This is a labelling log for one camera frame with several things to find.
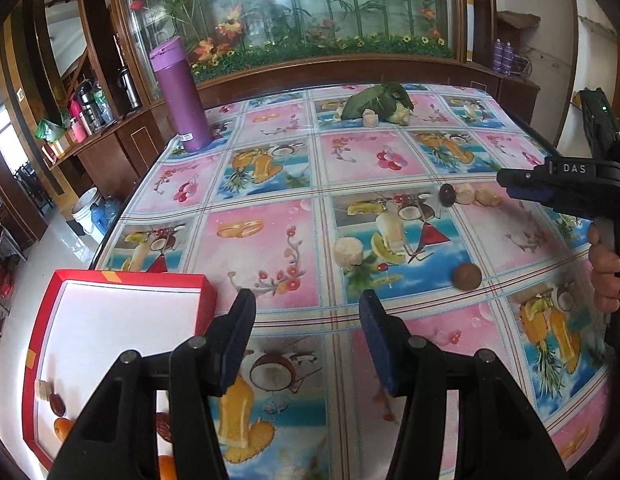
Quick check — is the brown round fruit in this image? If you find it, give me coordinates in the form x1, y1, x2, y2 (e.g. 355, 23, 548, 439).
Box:
452, 262, 482, 291

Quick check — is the white bucket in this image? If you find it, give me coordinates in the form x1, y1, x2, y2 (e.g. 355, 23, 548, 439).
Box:
72, 187, 103, 236

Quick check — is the artificial flower display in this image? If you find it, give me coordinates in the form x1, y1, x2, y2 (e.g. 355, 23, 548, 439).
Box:
120, 0, 458, 83

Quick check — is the black steel thermos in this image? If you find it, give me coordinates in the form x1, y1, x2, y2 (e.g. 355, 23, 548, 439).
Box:
74, 82, 98, 133

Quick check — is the brown wooden slab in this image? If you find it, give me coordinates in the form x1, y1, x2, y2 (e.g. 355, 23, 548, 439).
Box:
497, 10, 541, 28

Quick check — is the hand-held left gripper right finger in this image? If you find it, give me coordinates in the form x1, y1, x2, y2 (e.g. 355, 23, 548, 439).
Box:
359, 289, 566, 480

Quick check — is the pink bottle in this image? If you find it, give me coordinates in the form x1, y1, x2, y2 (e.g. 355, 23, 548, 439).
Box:
67, 102, 89, 142

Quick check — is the wooden display cabinet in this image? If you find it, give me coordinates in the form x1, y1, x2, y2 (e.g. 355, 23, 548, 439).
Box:
0, 0, 541, 241

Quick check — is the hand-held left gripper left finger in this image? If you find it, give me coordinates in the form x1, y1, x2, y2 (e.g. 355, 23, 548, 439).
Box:
48, 288, 257, 480

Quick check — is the round beige cake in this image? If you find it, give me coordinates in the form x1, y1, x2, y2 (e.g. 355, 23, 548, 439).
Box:
336, 237, 365, 267

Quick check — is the red cardboard box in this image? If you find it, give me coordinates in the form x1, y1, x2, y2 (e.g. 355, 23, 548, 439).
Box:
21, 269, 217, 471

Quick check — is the fruit print tablecloth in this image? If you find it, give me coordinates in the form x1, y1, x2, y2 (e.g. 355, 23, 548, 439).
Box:
92, 82, 620, 480

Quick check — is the green leafy vegetable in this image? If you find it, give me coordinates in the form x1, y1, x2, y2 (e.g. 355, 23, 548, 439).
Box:
341, 83, 415, 125

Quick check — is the green bag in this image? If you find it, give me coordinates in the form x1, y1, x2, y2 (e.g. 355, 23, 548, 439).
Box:
36, 117, 70, 142

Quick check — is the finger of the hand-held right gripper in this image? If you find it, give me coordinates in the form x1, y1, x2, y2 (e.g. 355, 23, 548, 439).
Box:
497, 168, 547, 189
506, 187, 599, 220

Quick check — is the person's right hand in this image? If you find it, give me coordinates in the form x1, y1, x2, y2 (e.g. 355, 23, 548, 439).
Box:
588, 222, 620, 313

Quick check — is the blue water jug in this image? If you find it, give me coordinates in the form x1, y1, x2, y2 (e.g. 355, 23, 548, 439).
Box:
91, 199, 121, 233

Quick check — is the clear plastic bottle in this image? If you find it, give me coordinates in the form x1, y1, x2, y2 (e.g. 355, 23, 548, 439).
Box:
92, 82, 114, 123

